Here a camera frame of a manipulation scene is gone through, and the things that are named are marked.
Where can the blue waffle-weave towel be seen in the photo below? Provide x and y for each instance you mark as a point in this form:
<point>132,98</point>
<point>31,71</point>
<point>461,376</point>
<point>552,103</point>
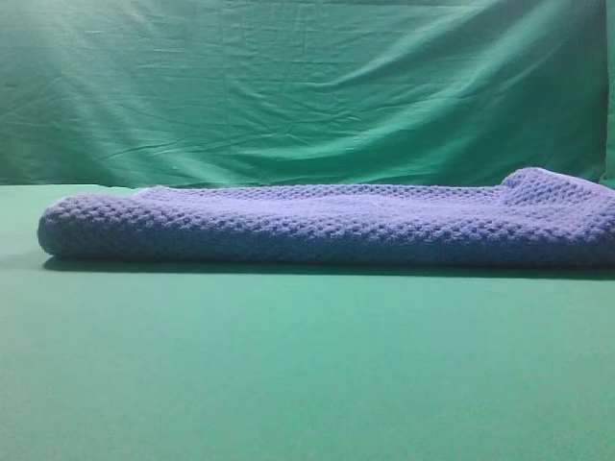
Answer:
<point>534,217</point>

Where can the green backdrop cloth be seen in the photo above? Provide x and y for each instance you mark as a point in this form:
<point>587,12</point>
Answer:
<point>196,93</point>

